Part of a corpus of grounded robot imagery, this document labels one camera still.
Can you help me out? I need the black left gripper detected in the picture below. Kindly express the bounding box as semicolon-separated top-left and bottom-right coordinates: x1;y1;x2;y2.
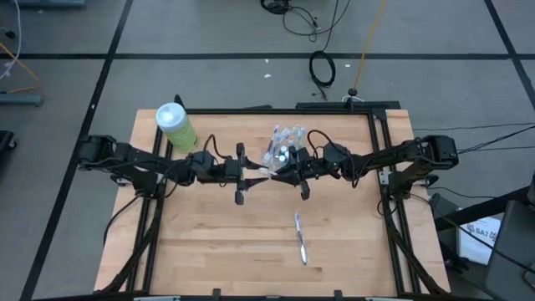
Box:
223;143;268;206

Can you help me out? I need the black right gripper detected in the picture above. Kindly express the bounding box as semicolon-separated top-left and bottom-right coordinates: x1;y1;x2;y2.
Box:
271;145;323;202

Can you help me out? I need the clear plastic organizer container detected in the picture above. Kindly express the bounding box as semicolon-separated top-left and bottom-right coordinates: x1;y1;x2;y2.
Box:
261;123;308;168

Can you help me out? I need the green disinfecting wipes canister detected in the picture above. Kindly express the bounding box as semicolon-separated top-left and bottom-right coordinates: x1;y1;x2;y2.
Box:
155;102;200;152

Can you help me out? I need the black stand with ball top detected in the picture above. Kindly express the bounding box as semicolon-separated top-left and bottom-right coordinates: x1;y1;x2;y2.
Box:
341;87;364;110

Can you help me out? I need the black diagonal beam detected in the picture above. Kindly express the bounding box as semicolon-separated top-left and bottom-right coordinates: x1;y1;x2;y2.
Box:
434;186;535;231

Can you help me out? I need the white labelled box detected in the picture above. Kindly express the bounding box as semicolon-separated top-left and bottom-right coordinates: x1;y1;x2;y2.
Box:
457;215;502;267

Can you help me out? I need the grey floor bar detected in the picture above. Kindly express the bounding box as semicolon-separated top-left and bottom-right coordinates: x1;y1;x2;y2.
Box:
0;92;45;108

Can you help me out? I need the black object on floor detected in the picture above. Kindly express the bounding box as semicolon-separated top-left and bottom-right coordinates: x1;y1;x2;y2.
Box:
0;130;18;158

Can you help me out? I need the black metal table frame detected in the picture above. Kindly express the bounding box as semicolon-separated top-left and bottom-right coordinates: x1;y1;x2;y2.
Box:
94;94;451;301

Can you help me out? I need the coiled black floor cable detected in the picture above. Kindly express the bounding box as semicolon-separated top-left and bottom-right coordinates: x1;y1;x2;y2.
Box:
308;49;337;100

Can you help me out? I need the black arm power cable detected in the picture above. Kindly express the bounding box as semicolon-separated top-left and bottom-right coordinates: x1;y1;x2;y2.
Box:
102;194;141;247

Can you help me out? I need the yellow cable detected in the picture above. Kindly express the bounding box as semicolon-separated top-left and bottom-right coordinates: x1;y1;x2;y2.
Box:
353;0;388;91

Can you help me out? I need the tangled black cable bundle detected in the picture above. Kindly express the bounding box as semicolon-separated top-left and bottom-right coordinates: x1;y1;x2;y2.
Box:
259;0;352;43

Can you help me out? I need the thin black floor cable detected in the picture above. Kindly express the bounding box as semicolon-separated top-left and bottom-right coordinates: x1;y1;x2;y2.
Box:
413;121;535;131
457;125;535;154

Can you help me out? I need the orange floor cable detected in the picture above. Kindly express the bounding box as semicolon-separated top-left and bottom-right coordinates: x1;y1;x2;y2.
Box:
0;41;41;94

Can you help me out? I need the white floor cable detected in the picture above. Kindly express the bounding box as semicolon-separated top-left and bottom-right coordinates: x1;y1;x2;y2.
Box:
0;0;23;83

